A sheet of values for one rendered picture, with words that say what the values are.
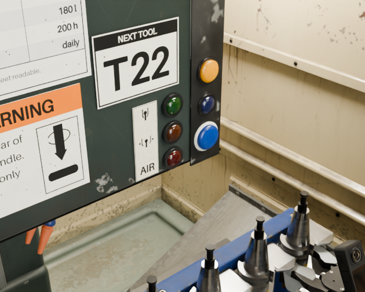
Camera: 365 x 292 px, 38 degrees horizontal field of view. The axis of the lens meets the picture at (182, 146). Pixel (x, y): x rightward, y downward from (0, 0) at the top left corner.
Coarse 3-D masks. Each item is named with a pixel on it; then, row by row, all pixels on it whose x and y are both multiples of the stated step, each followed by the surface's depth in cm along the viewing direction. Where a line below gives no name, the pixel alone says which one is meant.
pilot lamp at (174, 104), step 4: (172, 100) 55; (176, 100) 55; (180, 100) 56; (168, 104) 55; (172, 104) 55; (176, 104) 56; (180, 104) 56; (168, 108) 55; (172, 108) 55; (176, 108) 56; (168, 112) 56; (172, 112) 56; (176, 112) 56
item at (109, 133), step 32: (96, 0) 46; (128, 0) 48; (160, 0) 50; (96, 32) 47; (160, 96) 55; (96, 128) 51; (128, 128) 54; (160, 128) 56; (96, 160) 52; (128, 160) 55; (160, 160) 58; (64, 192) 51; (96, 192) 54; (0, 224) 48; (32, 224) 50
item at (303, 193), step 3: (300, 192) 93; (303, 192) 93; (306, 192) 93; (300, 195) 93; (303, 195) 93; (306, 195) 93; (303, 198) 93; (300, 201) 94; (303, 201) 94; (300, 204) 94; (303, 204) 94; (306, 204) 94; (297, 207) 95; (300, 207) 94; (303, 207) 94; (306, 207) 94; (300, 210) 94; (303, 210) 94
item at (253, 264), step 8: (264, 232) 89; (256, 240) 88; (264, 240) 88; (248, 248) 90; (256, 248) 88; (264, 248) 89; (248, 256) 90; (256, 256) 89; (264, 256) 89; (248, 264) 90; (256, 264) 89; (264, 264) 90; (248, 272) 91; (256, 272) 90; (264, 272) 90
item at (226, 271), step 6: (222, 270) 93; (228, 270) 93; (222, 276) 91; (228, 276) 91; (234, 276) 91; (222, 282) 90; (228, 282) 90; (234, 282) 90; (240, 282) 90; (246, 282) 90; (228, 288) 89; (234, 288) 89; (240, 288) 89; (246, 288) 89; (252, 288) 89
